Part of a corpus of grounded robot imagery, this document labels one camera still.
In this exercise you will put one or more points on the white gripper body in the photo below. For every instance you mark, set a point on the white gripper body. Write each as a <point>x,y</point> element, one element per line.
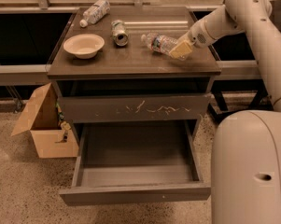
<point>197,35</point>

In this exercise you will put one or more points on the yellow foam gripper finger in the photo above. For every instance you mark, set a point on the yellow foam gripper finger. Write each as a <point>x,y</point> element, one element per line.
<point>182,50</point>

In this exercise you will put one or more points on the clear plastic water bottle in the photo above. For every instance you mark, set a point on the clear plastic water bottle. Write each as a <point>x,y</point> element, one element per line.
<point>159,43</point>

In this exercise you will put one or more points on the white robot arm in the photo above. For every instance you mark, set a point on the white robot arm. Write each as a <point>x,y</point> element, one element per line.
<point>246,153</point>

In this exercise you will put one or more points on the scratched grey upper drawer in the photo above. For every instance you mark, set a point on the scratched grey upper drawer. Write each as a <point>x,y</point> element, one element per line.
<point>134,108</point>

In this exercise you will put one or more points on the grey drawer cabinet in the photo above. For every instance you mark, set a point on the grey drawer cabinet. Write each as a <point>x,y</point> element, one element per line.
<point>134,69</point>

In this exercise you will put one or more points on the white labelled plastic bottle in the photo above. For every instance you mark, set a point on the white labelled plastic bottle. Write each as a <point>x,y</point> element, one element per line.
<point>94,13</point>

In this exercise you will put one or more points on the open grey middle drawer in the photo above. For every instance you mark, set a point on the open grey middle drawer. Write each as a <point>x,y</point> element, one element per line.
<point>136,162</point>

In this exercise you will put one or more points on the black chair base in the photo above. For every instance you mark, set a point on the black chair base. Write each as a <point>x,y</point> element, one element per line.
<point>225,103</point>

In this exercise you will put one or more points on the green white soda can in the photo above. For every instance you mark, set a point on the green white soda can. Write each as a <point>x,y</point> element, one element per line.
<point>119,33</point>

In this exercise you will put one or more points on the beige paper bowl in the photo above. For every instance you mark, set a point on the beige paper bowl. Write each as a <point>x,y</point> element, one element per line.
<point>83,46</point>

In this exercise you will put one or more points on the items inside cardboard box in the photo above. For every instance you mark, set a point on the items inside cardboard box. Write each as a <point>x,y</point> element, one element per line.
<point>62,123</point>

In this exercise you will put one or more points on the open cardboard box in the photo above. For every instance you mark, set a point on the open cardboard box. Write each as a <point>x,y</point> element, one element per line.
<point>39,118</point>

